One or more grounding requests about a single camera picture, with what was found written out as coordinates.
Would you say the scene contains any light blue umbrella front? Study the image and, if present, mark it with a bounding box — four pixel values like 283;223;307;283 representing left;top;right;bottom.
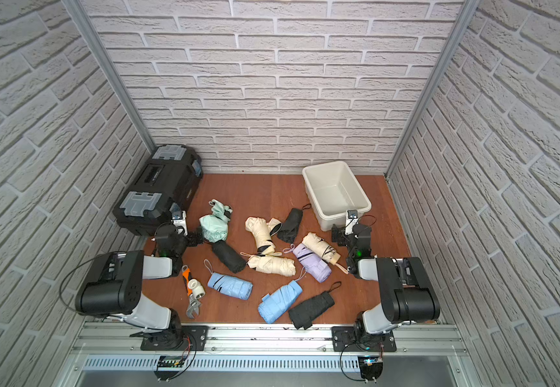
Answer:
257;281;303;324

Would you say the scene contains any black umbrella near box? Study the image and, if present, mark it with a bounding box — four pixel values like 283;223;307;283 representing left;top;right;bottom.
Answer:
276;203;312;243

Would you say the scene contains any orange handled adjustable wrench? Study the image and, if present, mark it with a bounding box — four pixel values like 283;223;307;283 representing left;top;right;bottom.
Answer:
181;265;201;319

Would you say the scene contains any aluminium front rail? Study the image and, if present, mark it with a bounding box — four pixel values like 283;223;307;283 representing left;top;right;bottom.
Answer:
71;322;469;356

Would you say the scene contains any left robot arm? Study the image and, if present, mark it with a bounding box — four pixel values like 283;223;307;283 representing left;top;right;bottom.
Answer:
75;223;204;335

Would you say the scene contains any mint green folded umbrella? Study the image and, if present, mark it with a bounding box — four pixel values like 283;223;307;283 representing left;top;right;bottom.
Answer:
199;199;233;243

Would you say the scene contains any black plastic toolbox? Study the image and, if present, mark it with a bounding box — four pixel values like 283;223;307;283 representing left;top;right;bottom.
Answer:
112;144;204;236

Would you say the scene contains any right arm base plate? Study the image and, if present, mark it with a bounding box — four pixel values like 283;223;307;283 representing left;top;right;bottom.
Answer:
331;326;397;353

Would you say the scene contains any light blue umbrella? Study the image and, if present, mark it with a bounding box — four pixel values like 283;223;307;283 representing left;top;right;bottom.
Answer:
204;259;253;300
257;281;303;324

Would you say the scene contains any white pipe fitting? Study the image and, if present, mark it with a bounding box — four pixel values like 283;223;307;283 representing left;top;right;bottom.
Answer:
187;279;206;299

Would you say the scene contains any black umbrella near left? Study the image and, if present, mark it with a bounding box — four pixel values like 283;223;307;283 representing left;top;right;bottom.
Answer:
212;240;246;273

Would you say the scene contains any right controller board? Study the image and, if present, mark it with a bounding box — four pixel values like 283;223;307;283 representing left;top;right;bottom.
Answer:
357;356;384;382

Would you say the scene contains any white plastic storage box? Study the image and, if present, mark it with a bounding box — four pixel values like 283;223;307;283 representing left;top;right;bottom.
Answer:
302;161;372;232

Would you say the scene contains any lilac folded umbrella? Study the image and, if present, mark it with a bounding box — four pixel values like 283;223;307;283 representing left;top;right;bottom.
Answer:
283;243;332;283

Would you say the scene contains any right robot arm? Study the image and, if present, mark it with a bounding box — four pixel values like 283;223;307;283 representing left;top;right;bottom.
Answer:
332;223;441;341

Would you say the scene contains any beige umbrella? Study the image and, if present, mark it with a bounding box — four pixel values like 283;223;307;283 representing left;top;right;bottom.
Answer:
245;217;282;255
302;232;349;274
241;253;296;277

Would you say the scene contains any black umbrella front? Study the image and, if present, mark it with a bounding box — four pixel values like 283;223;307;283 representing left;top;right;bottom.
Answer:
288;282;342;330

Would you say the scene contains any controller board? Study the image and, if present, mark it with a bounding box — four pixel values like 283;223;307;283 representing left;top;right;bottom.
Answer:
357;356;384;382
154;356;189;382

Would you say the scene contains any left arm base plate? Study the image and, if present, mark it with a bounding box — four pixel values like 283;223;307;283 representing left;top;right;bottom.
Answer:
132;325;209;352

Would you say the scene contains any left controller board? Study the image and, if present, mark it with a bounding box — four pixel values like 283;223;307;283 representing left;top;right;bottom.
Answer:
154;356;189;382

